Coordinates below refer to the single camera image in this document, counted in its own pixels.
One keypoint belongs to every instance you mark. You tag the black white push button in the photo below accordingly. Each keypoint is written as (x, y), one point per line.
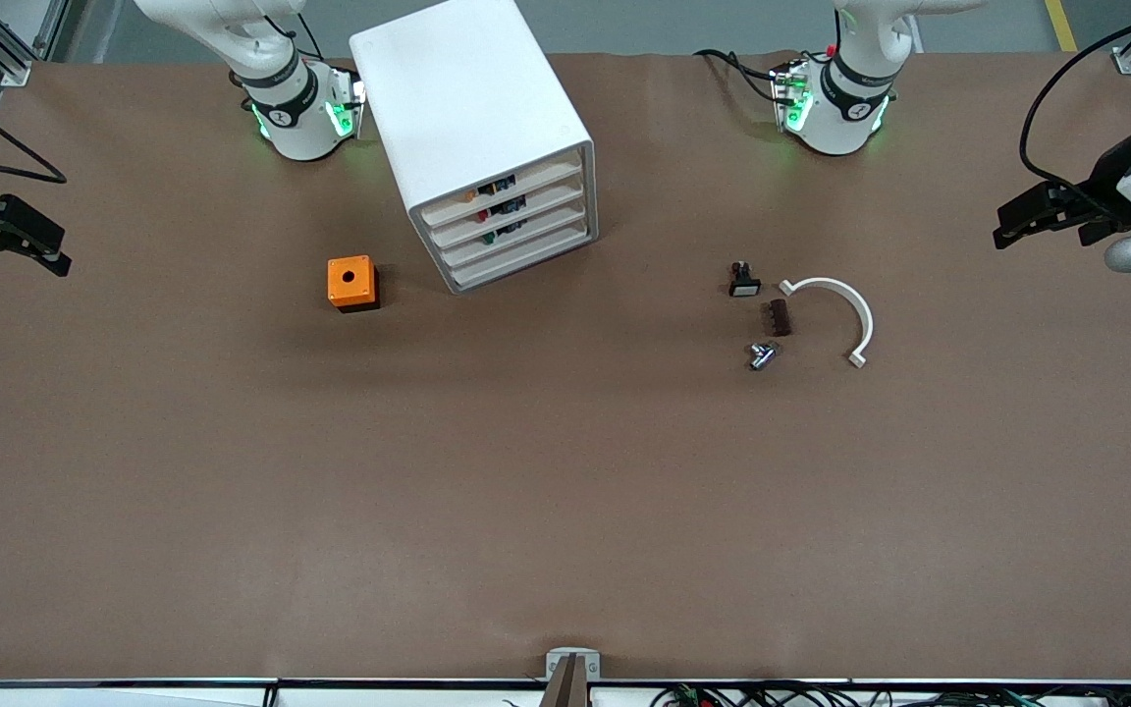
(744, 286)

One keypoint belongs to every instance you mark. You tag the white plastic cabinet drawer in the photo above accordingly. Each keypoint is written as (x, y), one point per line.
(551, 205)
(551, 182)
(551, 228)
(526, 254)

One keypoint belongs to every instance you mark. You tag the orange head push button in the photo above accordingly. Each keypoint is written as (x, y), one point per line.
(499, 184)

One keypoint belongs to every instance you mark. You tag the brown camera post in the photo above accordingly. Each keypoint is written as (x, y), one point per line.
(568, 692)

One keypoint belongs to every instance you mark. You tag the red head push button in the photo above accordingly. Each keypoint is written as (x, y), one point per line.
(509, 206)

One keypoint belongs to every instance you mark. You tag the orange button enclosure box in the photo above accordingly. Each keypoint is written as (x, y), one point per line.
(350, 280)

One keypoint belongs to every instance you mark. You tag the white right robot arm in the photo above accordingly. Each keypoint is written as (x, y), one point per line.
(296, 128)

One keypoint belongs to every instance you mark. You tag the brown terminal block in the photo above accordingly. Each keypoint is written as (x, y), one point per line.
(777, 318)

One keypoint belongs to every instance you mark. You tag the white drawer cabinet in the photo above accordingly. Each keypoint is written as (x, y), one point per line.
(467, 98)

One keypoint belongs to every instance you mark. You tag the white curved plastic bracket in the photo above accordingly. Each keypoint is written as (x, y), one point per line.
(866, 319)

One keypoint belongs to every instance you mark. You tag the silver key switch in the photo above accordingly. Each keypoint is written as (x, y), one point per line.
(762, 357)

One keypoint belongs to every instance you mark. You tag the brown table cover mat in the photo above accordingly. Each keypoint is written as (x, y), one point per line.
(565, 491)

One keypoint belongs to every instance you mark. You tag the green head push button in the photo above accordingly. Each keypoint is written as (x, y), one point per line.
(490, 237)

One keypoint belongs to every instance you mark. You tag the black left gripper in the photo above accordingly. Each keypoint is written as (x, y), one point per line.
(1103, 180)

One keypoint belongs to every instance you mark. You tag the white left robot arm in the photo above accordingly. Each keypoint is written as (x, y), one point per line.
(835, 118)

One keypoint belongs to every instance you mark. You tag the grey metal mount bracket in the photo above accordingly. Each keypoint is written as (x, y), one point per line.
(572, 664)

